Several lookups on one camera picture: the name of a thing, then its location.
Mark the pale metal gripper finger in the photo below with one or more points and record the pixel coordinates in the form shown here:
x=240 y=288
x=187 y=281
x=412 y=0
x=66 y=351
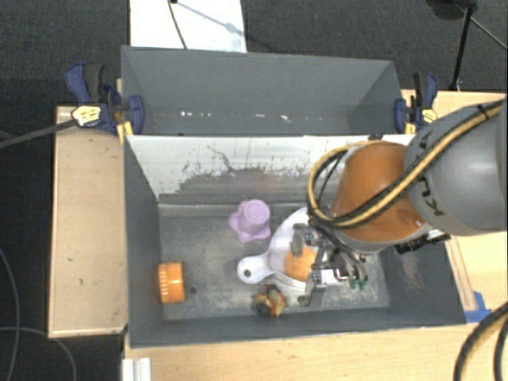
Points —
x=297 y=244
x=315 y=290

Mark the orange round fruit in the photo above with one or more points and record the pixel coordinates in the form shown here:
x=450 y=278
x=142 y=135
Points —
x=299 y=266

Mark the small brown and yellow toy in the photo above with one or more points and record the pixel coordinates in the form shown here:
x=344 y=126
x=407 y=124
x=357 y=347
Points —
x=270 y=301

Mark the purple plastic cup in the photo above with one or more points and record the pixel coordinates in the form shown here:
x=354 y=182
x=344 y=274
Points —
x=252 y=220

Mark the grey metal bin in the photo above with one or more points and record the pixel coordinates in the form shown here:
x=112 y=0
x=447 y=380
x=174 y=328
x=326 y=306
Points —
x=206 y=252

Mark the orange ribbed cylinder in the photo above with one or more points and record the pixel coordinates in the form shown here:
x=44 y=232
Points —
x=172 y=282

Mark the pale wood flat board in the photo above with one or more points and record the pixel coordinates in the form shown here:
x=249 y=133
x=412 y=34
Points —
x=87 y=220

